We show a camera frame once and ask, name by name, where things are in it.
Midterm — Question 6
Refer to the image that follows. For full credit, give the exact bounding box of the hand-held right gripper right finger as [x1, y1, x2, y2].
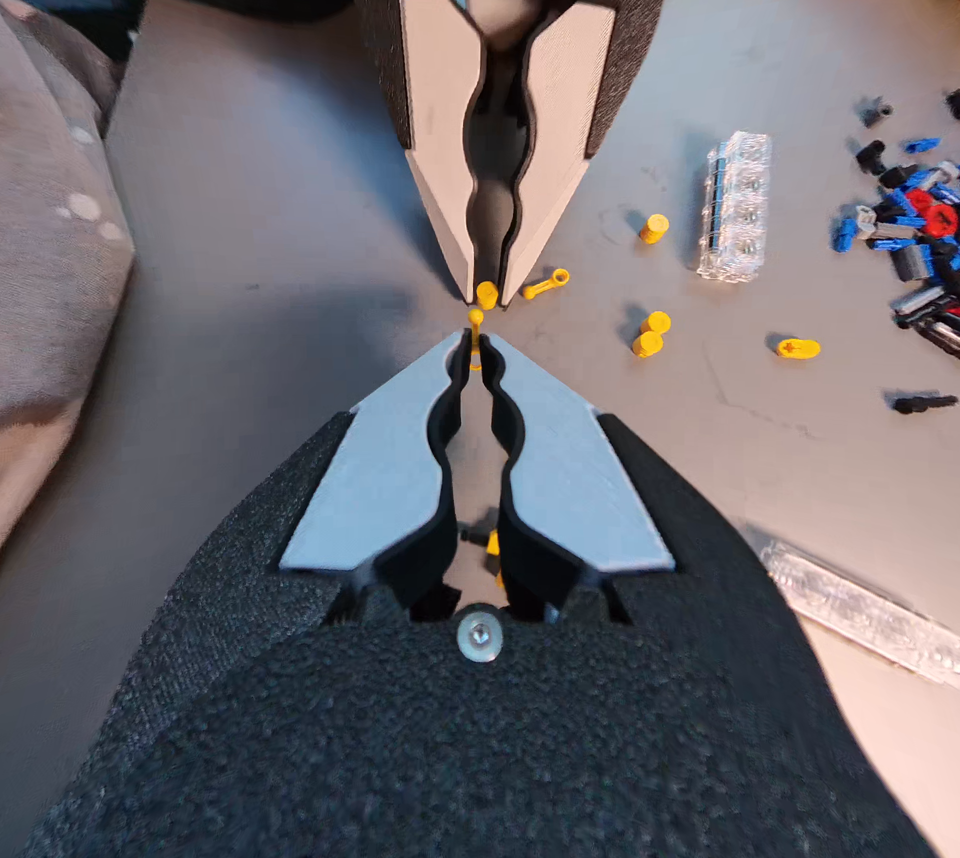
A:
[480, 333, 676, 574]

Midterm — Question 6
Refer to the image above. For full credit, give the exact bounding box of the pile of mixed building parts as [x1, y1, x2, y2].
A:
[831, 138, 960, 357]

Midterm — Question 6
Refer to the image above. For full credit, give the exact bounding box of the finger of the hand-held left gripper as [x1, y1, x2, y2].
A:
[498, 2, 618, 308]
[399, 0, 485, 304]

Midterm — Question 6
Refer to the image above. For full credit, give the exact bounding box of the person's grey speckled sweatshirt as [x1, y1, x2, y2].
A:
[0, 0, 136, 544]

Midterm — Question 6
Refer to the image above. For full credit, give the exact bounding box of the yellow piston crank assembly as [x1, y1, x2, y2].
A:
[459, 524, 505, 589]

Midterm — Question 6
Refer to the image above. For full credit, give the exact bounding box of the grey desk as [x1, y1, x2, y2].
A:
[0, 0, 960, 858]

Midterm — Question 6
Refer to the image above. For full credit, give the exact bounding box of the transparent cylinder block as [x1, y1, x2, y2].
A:
[696, 131, 774, 284]
[761, 539, 960, 687]

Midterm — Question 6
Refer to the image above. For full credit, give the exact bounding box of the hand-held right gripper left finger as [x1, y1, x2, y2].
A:
[279, 332, 472, 574]

